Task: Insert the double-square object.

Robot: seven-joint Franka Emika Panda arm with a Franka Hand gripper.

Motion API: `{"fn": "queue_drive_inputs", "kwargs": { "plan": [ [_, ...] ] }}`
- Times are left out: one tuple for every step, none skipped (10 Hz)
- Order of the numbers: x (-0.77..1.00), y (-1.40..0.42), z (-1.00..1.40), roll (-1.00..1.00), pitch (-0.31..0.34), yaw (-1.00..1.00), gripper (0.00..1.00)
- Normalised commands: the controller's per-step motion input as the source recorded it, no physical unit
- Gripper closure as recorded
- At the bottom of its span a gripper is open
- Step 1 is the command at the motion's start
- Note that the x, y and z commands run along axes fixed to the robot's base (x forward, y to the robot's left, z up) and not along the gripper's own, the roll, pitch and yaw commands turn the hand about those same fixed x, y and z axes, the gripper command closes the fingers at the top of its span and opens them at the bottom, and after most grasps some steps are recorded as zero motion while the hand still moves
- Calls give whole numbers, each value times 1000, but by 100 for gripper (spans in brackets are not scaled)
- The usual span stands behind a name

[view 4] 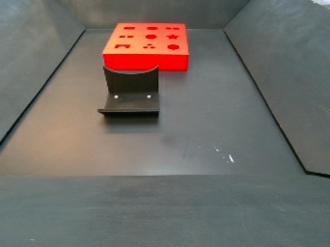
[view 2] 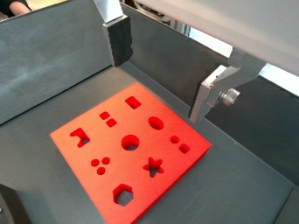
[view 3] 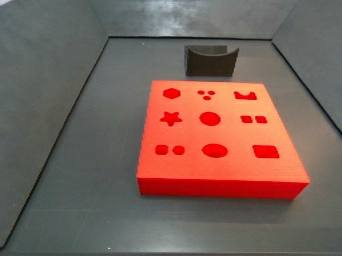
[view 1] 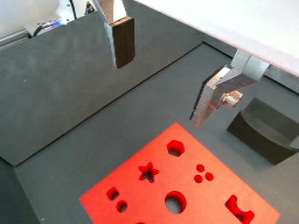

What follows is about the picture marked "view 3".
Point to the red shape sorter block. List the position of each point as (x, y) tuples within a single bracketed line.
[(216, 142)]

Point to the black curved holder stand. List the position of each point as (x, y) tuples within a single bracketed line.
[(210, 60)]

